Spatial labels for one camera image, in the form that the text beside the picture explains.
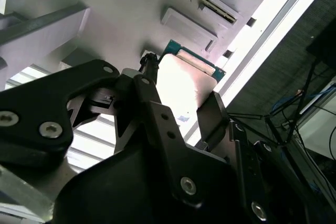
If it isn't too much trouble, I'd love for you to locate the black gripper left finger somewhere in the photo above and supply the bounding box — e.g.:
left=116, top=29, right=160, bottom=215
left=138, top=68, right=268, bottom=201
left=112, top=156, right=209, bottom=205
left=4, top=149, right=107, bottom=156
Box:
left=0, top=52, right=206, bottom=208

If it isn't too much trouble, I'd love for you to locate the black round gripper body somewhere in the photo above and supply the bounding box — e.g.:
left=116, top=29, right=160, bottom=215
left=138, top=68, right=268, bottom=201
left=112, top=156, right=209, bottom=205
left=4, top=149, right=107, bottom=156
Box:
left=52, top=141, right=247, bottom=224

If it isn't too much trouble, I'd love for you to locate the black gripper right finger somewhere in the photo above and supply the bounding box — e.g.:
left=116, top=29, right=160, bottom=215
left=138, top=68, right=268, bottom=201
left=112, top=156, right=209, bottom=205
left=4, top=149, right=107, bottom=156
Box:
left=196, top=91, right=316, bottom=224

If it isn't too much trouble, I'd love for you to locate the silver green CPU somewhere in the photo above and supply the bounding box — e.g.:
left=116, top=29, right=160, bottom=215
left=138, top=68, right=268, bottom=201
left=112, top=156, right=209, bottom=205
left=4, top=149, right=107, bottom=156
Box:
left=156, top=39, right=227, bottom=120

